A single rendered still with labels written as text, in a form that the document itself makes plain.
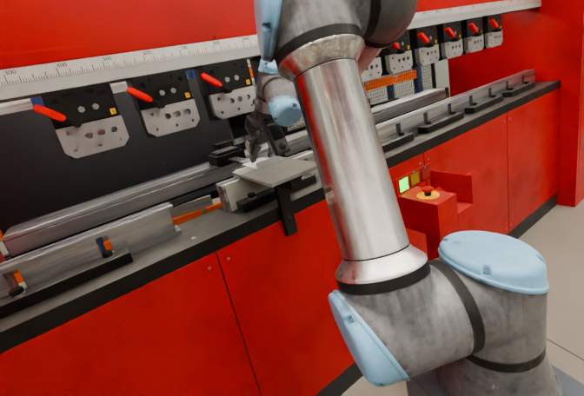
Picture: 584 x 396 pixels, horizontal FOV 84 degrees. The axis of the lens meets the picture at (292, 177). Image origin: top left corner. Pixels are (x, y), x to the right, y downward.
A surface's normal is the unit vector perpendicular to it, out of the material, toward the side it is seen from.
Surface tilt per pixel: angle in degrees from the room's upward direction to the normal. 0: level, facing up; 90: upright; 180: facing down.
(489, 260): 8
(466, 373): 72
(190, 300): 90
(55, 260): 90
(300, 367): 90
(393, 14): 130
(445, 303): 46
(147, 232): 90
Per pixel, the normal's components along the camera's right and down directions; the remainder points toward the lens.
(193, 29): 0.55, 0.13
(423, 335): 0.13, -0.07
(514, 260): -0.08, -0.96
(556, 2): -0.81, 0.33
